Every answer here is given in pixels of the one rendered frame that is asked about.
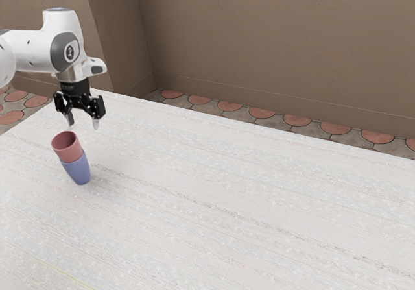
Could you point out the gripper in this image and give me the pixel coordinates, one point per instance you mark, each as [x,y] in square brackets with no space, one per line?
[75,89]

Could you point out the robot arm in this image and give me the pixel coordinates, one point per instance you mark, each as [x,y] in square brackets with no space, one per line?
[29,51]

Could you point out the pink cup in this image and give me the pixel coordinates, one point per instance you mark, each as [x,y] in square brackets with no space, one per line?
[66,147]

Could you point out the blue cup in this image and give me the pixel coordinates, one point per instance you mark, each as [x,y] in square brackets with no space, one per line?
[78,171]

